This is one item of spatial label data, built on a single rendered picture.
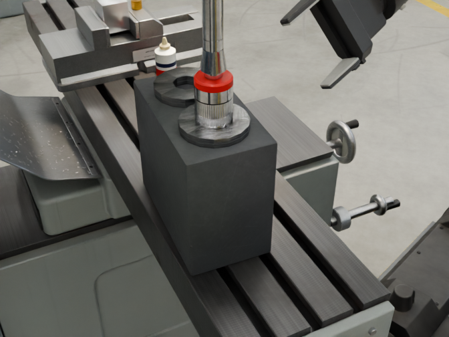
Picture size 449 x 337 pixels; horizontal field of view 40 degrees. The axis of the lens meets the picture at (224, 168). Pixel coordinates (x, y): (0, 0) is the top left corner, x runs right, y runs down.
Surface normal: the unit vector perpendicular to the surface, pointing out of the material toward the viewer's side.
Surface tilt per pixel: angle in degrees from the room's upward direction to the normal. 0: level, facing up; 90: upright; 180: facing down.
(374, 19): 63
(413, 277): 0
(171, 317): 90
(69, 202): 90
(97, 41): 90
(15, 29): 0
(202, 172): 90
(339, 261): 0
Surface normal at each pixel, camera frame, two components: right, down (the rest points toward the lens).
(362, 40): 0.47, 0.09
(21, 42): 0.00, -0.80
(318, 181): 0.44, 0.54
